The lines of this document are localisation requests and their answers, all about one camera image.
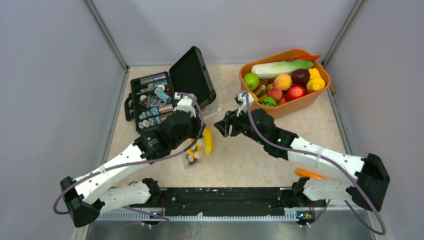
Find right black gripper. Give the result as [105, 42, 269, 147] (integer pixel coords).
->
[214, 104, 266, 146]

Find yellow banana toy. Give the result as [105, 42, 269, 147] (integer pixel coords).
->
[203, 127, 213, 156]

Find yellow bell pepper toy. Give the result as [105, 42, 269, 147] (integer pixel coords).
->
[186, 144, 205, 165]

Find clear dotted zip bag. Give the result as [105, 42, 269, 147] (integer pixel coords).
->
[181, 104, 228, 170]

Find green apple toy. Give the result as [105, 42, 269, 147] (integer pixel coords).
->
[243, 72, 260, 91]

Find peach toy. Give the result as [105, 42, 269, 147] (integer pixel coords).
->
[267, 87, 283, 102]
[273, 73, 293, 91]

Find dark purple fruit toy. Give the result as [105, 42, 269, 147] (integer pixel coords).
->
[290, 68, 311, 86]

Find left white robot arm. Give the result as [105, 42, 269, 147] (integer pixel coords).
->
[53, 92, 205, 228]

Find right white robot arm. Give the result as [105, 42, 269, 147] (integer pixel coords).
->
[214, 91, 391, 212]

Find green watermelon ball toy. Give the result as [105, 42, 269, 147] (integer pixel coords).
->
[259, 96, 278, 108]

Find black open case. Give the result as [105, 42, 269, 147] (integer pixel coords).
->
[124, 46, 217, 133]

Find green white cabbage toy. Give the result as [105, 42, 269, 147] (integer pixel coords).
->
[251, 59, 314, 79]

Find red apple toy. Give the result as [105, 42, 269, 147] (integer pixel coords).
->
[286, 84, 307, 102]

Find orange carrot toy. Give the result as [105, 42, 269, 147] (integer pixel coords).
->
[295, 168, 326, 180]

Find yellow pear toy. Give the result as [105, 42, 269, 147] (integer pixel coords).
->
[306, 68, 326, 93]

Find red chili toy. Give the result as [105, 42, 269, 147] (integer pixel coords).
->
[291, 54, 322, 62]

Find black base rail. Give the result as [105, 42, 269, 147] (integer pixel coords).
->
[132, 187, 327, 217]

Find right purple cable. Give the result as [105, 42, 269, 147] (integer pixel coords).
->
[243, 92, 387, 236]

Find purple cable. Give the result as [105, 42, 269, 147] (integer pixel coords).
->
[243, 92, 387, 236]
[52, 92, 206, 229]

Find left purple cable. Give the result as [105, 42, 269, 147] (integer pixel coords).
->
[52, 92, 206, 229]

